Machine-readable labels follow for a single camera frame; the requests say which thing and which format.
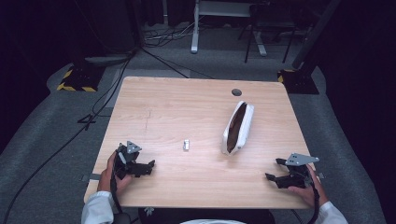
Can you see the small white eraser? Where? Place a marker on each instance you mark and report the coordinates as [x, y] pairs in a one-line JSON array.
[[186, 145]]

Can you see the black stand base yellow stripes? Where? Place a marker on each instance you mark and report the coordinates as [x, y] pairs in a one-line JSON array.
[[79, 79], [297, 81]]

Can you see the person's dark clothing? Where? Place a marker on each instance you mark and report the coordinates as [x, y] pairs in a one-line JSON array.
[[205, 214]]

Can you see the grey metal table bracket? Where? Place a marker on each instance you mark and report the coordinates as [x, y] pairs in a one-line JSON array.
[[148, 211]]

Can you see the grey slanted stand post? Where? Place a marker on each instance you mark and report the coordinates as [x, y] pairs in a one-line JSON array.
[[314, 34]]

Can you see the white pencil case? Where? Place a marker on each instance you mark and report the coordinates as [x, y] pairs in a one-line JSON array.
[[246, 124]]

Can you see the white desk frame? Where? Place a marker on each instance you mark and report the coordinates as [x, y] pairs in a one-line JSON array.
[[195, 34]]

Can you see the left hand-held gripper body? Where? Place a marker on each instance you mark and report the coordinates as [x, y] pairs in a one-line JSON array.
[[128, 166]]

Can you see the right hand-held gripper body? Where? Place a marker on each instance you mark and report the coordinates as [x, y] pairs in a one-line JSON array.
[[297, 174]]

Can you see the person's left hand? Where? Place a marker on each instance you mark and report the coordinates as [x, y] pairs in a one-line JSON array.
[[106, 179]]

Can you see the black chair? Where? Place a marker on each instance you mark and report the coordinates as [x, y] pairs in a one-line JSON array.
[[267, 28]]

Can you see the person's right hand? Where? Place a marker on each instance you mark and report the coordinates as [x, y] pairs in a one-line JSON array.
[[309, 193]]

